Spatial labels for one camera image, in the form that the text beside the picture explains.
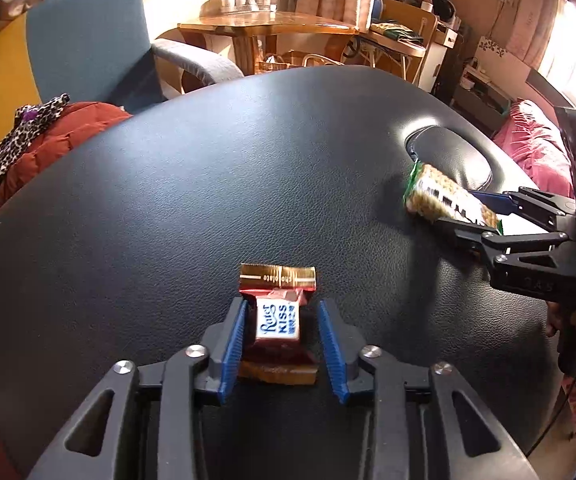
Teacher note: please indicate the person's right hand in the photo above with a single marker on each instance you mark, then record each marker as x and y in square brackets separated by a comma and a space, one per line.
[553, 320]

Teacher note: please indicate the leopard print cloth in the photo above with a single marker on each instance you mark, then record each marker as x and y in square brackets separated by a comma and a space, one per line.
[12, 145]

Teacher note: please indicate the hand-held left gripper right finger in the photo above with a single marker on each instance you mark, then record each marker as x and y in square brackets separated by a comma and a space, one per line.
[330, 355]

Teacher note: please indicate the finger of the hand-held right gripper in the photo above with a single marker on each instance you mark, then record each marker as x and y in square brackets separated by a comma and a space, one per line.
[473, 242]
[495, 201]

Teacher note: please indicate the red quilted jacket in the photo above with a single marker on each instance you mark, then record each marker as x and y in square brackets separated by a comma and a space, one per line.
[57, 145]

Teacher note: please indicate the white flower-print box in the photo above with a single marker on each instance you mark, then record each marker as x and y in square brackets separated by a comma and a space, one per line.
[503, 57]

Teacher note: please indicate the small white cabinet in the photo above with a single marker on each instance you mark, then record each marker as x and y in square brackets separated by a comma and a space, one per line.
[438, 60]

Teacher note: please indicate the wooden dining table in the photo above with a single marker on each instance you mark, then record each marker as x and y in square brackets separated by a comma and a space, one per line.
[268, 27]

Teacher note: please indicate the pink quilted blanket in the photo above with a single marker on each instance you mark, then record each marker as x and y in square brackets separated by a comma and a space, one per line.
[538, 145]

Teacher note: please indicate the set of glassware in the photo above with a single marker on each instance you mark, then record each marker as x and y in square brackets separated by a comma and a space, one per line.
[248, 1]

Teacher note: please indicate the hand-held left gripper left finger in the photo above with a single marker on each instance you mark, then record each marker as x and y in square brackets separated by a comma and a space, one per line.
[233, 350]

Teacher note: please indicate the wooden chair with green cloth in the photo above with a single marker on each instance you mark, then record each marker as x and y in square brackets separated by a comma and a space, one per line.
[400, 35]

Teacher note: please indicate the grey yellow blue armchair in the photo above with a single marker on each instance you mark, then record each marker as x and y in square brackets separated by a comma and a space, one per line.
[87, 35]

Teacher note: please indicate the red gold chocolate candy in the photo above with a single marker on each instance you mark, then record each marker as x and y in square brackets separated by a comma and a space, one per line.
[275, 325]

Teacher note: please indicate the green cracker packet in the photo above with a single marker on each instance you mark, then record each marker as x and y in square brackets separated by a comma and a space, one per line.
[443, 197]

